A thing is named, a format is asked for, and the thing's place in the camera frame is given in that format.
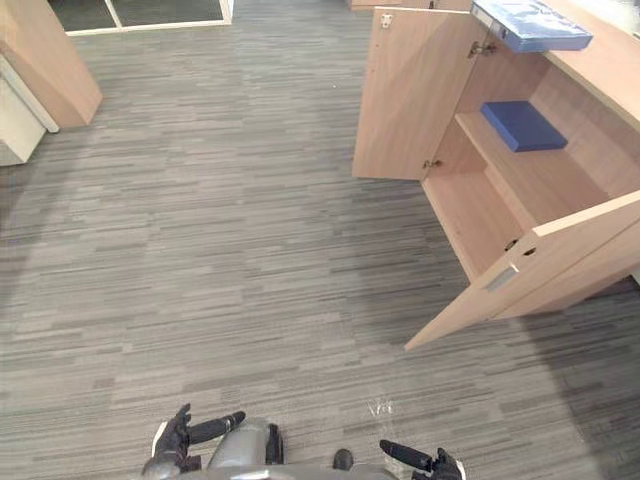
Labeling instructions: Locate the wooden cabinet door with hinges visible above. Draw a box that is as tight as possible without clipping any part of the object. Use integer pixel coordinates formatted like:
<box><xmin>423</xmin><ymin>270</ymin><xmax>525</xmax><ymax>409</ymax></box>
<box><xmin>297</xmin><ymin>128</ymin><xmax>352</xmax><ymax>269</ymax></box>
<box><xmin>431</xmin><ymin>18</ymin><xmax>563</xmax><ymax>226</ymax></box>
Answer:
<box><xmin>351</xmin><ymin>6</ymin><xmax>477</xmax><ymax>182</ymax></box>

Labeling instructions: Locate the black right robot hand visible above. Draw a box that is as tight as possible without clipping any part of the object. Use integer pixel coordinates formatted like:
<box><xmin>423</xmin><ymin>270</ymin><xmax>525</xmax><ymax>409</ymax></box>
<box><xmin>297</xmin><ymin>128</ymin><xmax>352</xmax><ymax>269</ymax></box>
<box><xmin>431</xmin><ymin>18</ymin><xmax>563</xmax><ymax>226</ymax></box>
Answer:
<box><xmin>378</xmin><ymin>438</ymin><xmax>467</xmax><ymax>480</ymax></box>

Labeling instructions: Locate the wooden office cabinet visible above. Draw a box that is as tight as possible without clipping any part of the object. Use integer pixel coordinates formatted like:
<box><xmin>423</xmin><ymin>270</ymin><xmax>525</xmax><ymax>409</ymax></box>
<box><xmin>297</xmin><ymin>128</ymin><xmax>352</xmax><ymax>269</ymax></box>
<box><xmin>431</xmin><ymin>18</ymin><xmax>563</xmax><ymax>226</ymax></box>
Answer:
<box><xmin>420</xmin><ymin>0</ymin><xmax>640</xmax><ymax>321</ymax></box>

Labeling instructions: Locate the white framed glass door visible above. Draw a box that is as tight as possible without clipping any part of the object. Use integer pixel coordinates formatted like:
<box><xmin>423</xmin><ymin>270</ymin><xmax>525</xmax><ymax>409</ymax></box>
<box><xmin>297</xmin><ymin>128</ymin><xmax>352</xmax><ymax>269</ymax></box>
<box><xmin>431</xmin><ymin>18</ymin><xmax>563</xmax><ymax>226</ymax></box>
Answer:
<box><xmin>46</xmin><ymin>0</ymin><xmax>235</xmax><ymax>37</ymax></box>

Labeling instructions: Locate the light blue folder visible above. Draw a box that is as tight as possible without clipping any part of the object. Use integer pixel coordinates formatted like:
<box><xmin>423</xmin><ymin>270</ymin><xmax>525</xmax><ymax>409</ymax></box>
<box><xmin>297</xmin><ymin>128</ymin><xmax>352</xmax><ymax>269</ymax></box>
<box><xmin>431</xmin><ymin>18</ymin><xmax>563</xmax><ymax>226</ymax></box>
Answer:
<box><xmin>469</xmin><ymin>0</ymin><xmax>595</xmax><ymax>55</ymax></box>

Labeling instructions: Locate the dark blue folder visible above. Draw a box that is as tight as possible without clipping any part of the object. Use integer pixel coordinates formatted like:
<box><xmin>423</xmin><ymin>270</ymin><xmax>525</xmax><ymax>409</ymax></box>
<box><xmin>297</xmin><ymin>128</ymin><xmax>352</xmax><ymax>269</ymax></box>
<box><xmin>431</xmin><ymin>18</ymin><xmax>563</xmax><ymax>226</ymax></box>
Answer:
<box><xmin>480</xmin><ymin>100</ymin><xmax>570</xmax><ymax>154</ymax></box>

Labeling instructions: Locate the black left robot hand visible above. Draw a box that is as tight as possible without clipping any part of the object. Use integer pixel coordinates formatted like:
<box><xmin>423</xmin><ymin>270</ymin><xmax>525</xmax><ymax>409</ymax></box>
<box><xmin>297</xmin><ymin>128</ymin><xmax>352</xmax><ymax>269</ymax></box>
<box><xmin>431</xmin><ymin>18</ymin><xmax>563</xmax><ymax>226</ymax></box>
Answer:
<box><xmin>151</xmin><ymin>403</ymin><xmax>247</xmax><ymax>463</ymax></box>

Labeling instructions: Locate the tall wooden cabinet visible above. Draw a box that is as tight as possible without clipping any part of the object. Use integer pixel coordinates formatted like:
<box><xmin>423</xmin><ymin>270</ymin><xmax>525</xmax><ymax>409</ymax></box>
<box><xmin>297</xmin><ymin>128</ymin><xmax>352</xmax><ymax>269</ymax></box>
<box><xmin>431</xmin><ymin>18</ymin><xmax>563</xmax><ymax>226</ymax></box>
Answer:
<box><xmin>0</xmin><ymin>0</ymin><xmax>104</xmax><ymax>127</ymax></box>

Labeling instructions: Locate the silver recessed door handle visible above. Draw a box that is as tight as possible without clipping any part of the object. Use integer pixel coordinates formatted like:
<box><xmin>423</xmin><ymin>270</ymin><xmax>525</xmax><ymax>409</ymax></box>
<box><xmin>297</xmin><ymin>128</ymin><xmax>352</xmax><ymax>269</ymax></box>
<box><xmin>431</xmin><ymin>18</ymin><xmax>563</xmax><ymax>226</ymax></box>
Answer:
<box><xmin>483</xmin><ymin>264</ymin><xmax>522</xmax><ymax>294</ymax></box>

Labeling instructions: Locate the wooden cabinet shelf board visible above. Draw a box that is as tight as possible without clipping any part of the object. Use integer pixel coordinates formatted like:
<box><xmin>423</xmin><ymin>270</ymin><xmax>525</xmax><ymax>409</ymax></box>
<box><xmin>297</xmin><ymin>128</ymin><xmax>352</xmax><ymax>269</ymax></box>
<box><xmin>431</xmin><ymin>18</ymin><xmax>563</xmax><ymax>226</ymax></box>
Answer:
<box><xmin>453</xmin><ymin>110</ymin><xmax>609</xmax><ymax>232</ymax></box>

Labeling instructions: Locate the grey robot torso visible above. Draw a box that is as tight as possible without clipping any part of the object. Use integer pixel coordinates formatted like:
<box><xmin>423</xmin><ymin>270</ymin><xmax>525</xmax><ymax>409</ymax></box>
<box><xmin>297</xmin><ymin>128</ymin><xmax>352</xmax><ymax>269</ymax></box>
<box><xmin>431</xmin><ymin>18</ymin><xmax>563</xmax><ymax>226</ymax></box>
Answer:
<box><xmin>174</xmin><ymin>461</ymin><xmax>394</xmax><ymax>480</ymax></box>

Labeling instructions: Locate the wooden cabinet door with handle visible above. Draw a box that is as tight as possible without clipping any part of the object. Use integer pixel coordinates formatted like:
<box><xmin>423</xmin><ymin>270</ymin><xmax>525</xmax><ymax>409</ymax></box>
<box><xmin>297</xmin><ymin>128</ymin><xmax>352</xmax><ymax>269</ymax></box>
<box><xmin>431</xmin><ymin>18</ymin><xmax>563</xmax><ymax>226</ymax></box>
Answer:
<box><xmin>403</xmin><ymin>191</ymin><xmax>640</xmax><ymax>352</ymax></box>

